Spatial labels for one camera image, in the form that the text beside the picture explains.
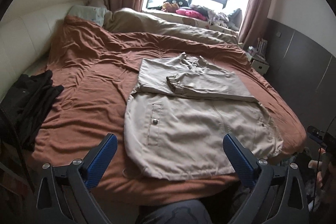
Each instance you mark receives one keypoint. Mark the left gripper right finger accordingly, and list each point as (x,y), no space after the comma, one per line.
(277,192)

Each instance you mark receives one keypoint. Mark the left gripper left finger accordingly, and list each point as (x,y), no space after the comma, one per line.
(64,194)

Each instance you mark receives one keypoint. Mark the beige jacket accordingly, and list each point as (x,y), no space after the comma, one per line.
(179,112)

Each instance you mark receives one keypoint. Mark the black clothes pile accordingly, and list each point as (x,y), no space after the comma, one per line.
(26,105)

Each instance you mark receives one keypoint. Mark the clothes heap on sill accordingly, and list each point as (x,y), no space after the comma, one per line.
(232,21)

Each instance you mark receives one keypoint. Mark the person's right hand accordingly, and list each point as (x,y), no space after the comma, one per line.
(317,167)

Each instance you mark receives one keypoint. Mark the white bedside table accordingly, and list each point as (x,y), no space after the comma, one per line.
(256,56)

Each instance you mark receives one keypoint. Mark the rust brown bed sheet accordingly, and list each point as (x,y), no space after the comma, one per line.
(98,70)

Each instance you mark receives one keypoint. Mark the right pink curtain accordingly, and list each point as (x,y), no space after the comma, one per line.
(254,22)

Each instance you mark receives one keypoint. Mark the cream padded headboard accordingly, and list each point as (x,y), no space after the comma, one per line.
(26,30)

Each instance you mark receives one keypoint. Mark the light blue pillow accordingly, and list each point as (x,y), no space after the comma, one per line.
(89,13)

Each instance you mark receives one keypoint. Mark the beige duvet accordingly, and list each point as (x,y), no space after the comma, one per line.
(126,20)

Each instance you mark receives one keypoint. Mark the pink cloth on sill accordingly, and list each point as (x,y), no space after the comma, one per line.
(191,14)

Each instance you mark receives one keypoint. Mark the orange black toy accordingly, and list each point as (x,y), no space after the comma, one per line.
(174,5)

